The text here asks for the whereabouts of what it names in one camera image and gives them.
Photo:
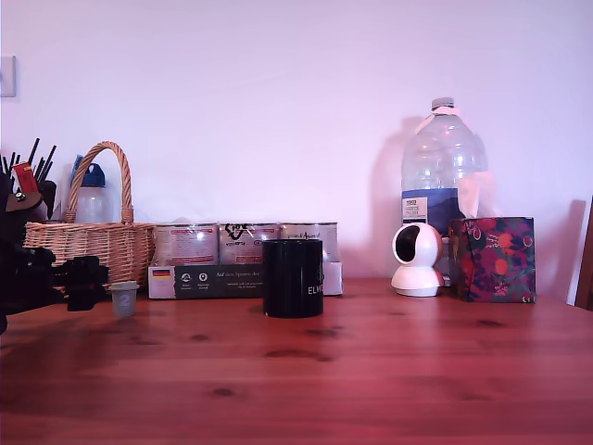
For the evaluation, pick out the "pale coffee capsule numbered two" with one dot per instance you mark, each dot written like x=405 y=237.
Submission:
x=124 y=300

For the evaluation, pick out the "black coffee mug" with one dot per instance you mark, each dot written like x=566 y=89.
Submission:
x=293 y=283

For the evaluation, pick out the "clear bottle with blue cap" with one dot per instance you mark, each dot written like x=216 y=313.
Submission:
x=94 y=201

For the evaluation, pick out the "silver can with red label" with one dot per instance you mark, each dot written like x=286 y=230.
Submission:
x=185 y=243

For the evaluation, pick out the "dark cardboard can tray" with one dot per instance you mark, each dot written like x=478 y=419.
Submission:
x=208 y=282

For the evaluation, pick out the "red packet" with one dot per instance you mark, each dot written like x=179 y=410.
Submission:
x=25 y=178

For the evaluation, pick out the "black stick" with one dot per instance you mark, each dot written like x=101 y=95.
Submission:
x=15 y=162
x=47 y=162
x=34 y=154

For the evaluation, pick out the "silver can with black logo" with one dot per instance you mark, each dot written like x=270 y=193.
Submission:
x=241 y=243

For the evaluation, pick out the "silver can with script print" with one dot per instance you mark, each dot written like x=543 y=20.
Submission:
x=324 y=238

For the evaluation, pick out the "large clear water bottle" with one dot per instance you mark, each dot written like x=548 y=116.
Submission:
x=440 y=167

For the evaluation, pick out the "pale pink tissue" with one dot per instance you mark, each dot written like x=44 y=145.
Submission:
x=477 y=197

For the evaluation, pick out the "floral patterned box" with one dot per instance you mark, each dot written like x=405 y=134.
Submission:
x=498 y=264

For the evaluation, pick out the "wooden furniture edge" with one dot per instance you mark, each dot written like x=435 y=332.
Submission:
x=584 y=259

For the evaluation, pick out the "white wall switch plate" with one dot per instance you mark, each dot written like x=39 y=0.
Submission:
x=8 y=76

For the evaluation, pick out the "small white round camera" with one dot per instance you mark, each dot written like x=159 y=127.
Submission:
x=414 y=278

